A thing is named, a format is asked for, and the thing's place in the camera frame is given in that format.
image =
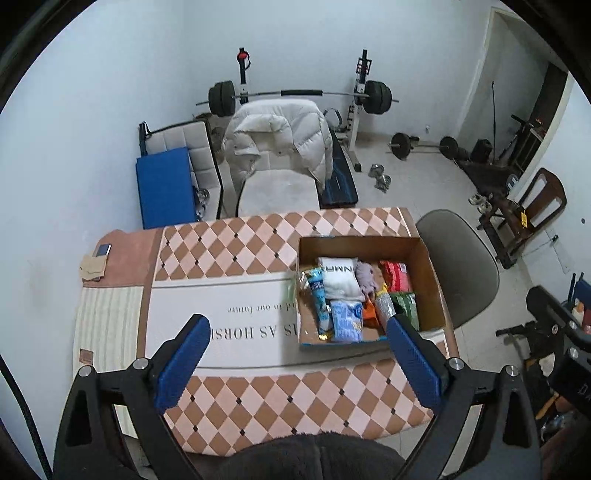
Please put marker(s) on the white quilted chair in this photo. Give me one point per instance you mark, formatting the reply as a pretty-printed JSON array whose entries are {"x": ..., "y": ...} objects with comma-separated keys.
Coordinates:
[{"x": 203, "y": 147}]

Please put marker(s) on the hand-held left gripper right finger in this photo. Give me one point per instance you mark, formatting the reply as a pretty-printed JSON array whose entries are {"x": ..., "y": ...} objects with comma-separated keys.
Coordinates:
[{"x": 413, "y": 364}]

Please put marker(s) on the person's dark clothing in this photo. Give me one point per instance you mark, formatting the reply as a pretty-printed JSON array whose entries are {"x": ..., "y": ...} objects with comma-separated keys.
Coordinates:
[{"x": 314, "y": 457}]

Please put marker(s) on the white puffer jacket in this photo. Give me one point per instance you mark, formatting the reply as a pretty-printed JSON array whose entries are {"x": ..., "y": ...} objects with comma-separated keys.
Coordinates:
[{"x": 272, "y": 134}]

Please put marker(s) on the smartphone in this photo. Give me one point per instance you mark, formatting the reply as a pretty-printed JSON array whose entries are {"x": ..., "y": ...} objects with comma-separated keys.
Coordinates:
[{"x": 102, "y": 250}]

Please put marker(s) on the chrome weight plates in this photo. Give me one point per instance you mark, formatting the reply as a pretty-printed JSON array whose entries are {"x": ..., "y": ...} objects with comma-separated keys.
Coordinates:
[{"x": 203, "y": 201}]

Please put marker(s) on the long blue white packet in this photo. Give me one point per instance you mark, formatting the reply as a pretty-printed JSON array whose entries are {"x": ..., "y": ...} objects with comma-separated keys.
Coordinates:
[{"x": 318, "y": 295}]

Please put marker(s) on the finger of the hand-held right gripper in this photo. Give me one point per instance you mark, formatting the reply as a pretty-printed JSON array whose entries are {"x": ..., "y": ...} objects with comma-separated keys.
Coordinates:
[{"x": 554, "y": 318}]

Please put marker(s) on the folded exercise machine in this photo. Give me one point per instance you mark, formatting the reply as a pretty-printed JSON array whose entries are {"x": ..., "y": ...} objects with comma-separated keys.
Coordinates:
[{"x": 521, "y": 143}]

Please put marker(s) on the grey round chair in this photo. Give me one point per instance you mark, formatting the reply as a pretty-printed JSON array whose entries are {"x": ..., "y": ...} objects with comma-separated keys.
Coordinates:
[{"x": 457, "y": 263}]

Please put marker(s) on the orange packet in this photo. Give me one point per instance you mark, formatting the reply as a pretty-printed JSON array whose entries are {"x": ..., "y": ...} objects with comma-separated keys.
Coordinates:
[{"x": 369, "y": 316}]

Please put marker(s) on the red bag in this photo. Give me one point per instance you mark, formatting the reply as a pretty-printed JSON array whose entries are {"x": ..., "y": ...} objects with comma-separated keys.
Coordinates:
[{"x": 588, "y": 323}]

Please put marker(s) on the black weight bench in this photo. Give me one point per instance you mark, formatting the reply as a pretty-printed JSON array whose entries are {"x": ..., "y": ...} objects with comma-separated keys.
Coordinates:
[{"x": 341, "y": 180}]

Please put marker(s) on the white soft packet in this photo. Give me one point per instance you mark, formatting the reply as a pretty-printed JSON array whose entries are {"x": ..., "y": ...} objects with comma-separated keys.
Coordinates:
[{"x": 341, "y": 281}]

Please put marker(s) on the blue printed packet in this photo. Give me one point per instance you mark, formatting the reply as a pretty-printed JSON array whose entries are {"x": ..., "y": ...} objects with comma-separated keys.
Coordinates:
[{"x": 346, "y": 321}]

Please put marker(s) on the dark wooden chair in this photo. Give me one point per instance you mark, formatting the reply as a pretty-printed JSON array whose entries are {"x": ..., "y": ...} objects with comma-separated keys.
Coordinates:
[{"x": 551, "y": 189}]

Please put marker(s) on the white shoe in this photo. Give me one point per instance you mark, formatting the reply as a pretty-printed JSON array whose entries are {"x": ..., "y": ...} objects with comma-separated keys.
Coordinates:
[
  {"x": 474, "y": 200},
  {"x": 485, "y": 205}
]

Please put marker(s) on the white plush goose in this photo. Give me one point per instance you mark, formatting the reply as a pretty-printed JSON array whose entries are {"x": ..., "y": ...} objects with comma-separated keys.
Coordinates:
[{"x": 578, "y": 314}]

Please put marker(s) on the cardboard box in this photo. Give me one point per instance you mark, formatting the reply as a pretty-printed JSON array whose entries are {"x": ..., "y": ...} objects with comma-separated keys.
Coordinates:
[{"x": 360, "y": 247}]

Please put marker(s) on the pinkish grey sock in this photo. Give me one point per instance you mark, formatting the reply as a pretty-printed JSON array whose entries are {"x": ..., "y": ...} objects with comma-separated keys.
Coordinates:
[{"x": 367, "y": 277}]

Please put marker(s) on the barbell with black plates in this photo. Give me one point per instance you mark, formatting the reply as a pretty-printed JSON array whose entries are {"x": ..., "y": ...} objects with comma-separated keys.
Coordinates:
[{"x": 221, "y": 98}]

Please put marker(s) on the chrome dumbbell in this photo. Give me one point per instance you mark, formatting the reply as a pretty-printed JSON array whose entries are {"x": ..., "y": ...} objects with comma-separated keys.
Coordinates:
[
  {"x": 375, "y": 169},
  {"x": 383, "y": 182}
]

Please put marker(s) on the brown cardboard piece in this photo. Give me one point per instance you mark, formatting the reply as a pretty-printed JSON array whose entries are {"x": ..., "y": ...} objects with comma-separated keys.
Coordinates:
[{"x": 93, "y": 268}]

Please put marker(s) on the blue foam pad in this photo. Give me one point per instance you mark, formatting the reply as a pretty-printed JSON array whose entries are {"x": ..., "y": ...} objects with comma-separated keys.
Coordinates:
[{"x": 164, "y": 189}]

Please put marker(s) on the white upholstered chair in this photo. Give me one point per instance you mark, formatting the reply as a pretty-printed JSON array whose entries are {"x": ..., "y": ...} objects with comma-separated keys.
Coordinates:
[{"x": 277, "y": 194}]

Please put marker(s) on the clear bag with yellow top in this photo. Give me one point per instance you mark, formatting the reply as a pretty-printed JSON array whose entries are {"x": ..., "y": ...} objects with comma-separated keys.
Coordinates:
[{"x": 384, "y": 307}]

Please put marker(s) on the green packet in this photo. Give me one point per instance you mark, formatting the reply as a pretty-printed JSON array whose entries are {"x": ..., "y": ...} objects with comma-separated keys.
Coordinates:
[{"x": 406, "y": 309}]

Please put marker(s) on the small barbell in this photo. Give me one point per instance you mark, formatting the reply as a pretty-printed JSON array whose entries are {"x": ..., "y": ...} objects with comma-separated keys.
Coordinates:
[{"x": 400, "y": 146}]

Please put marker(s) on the red packet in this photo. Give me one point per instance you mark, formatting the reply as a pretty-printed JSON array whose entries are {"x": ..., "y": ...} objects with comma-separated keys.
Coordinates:
[{"x": 395, "y": 276}]

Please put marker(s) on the black speaker box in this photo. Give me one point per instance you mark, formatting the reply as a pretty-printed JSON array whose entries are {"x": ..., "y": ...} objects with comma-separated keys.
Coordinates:
[{"x": 482, "y": 150}]

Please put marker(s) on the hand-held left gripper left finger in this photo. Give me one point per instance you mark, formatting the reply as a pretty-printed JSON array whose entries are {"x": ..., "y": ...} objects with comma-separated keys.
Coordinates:
[{"x": 184, "y": 364}]

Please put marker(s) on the white weight rack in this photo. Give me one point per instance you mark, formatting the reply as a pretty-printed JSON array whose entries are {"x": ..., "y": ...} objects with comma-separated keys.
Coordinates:
[{"x": 354, "y": 120}]

